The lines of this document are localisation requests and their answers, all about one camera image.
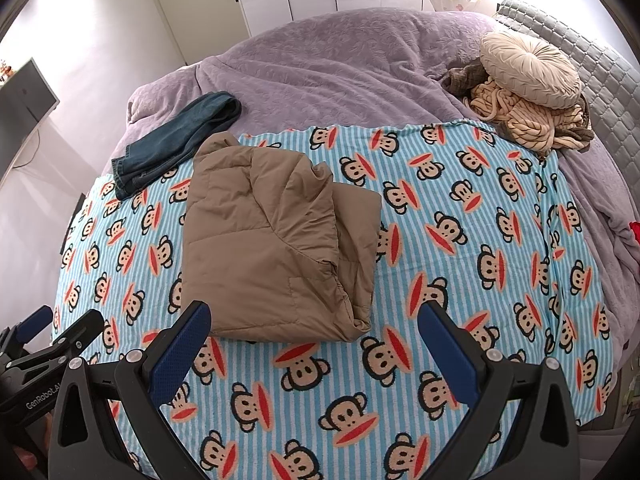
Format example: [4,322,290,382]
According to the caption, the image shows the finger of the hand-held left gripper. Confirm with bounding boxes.
[0,305,54,353]
[15,309,106,367]

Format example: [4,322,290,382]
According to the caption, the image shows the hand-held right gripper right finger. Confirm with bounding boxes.
[417,302,581,480]

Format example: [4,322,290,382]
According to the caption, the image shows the white door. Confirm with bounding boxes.
[145,0,251,66]

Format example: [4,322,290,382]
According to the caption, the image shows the round beige pleated cushion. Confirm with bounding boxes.
[480,31,582,110]

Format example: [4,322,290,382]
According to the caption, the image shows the blue denim jeans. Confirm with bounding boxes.
[111,91,242,201]

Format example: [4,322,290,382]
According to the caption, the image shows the wall mounted television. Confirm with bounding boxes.
[0,57,61,123]

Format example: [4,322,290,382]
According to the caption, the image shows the brown puffer jacket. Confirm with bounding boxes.
[180,131,383,343]

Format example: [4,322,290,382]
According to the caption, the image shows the monkey print striped blanket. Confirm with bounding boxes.
[50,119,616,480]

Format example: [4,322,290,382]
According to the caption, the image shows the dark brown cloth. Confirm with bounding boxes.
[437,57,493,96]

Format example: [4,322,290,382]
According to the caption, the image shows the quilted white headboard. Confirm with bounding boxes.
[492,0,640,231]

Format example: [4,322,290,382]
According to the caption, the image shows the beige chunky knit blanket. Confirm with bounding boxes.
[467,80,596,157]

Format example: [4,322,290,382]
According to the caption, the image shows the purple plush bedspread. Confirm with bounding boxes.
[97,7,640,376]

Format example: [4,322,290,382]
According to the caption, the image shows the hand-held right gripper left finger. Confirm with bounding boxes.
[47,301,212,480]

